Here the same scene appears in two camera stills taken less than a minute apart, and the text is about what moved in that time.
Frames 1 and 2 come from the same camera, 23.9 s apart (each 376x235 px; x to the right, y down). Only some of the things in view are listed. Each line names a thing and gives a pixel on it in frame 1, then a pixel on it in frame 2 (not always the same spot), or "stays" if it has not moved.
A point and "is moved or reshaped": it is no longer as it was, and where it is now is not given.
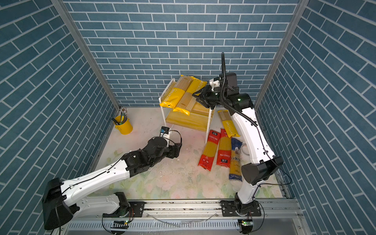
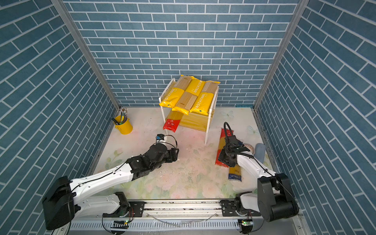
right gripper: [205, 92] → [222, 158]
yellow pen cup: [125, 128] stays
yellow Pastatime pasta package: [173, 96] stays
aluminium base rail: [282, 217] stays
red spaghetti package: [207, 159] → [173, 120]
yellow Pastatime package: [187, 101] stays
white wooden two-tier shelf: [200, 118] stays
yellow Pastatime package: [228, 124] is moved or reshaped
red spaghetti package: [223, 158] stays
